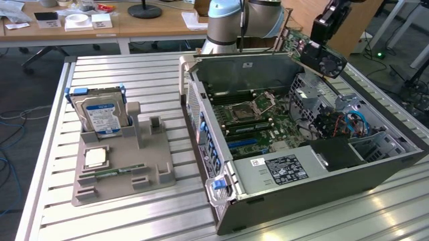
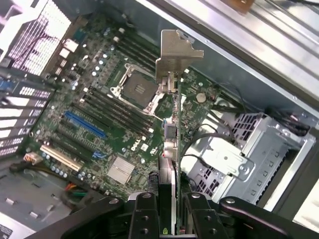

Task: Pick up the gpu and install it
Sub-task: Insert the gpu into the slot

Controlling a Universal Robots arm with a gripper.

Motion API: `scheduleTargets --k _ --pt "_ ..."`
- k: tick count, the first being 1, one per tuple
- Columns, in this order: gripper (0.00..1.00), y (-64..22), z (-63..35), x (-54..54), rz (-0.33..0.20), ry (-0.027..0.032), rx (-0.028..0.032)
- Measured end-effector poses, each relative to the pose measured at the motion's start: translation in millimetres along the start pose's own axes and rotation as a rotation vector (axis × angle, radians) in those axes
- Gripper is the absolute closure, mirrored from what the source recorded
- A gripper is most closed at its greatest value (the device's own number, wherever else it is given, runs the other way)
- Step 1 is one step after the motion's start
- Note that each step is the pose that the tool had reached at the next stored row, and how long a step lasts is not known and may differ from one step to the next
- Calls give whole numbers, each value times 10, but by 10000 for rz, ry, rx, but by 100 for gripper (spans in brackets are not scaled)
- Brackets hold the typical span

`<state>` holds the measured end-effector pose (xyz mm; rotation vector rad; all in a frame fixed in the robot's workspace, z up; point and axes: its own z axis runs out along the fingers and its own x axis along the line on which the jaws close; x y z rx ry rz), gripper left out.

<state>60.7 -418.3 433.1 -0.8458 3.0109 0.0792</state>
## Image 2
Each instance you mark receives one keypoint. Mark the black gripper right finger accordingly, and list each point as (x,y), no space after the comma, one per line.
(202,219)

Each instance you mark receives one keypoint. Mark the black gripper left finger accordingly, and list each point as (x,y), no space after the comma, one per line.
(145,216)

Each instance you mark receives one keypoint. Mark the silver chipset heatsink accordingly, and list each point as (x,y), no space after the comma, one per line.
(120,169)

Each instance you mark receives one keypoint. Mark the green Dell motherboard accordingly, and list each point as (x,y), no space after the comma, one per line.
(117,147)

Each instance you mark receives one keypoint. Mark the blue SATA port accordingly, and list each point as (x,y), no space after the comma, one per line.
(99,154)

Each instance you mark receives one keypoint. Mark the silver perforated drive cage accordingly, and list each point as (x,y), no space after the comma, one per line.
(264,149)

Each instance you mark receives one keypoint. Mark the long black expansion slot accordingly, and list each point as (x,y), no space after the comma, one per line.
(90,116)
(77,140)
(69,150)

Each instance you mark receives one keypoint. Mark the white expansion slot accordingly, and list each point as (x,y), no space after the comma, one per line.
(61,158)

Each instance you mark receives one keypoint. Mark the RAM slot white latches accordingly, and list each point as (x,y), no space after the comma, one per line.
(117,109)
(139,41)
(112,119)
(135,51)

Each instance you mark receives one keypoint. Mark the blue expansion slot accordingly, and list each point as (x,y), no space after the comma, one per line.
(86,124)

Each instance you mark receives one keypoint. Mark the silver socket cover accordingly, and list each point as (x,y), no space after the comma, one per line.
(155,103)

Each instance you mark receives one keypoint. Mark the silver coin battery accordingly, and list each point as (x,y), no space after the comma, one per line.
(201,97)

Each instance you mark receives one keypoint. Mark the CPU socket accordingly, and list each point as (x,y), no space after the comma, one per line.
(138,89)

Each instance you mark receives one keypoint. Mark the white power connector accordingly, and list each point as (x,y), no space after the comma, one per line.
(32,158)

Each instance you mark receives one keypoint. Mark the grey open PC case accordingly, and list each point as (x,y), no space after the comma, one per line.
(224,69)

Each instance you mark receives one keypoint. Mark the silver rear port block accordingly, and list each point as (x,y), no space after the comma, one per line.
(69,47)

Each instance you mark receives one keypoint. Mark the blue card retention clip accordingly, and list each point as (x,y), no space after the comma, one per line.
(7,85)

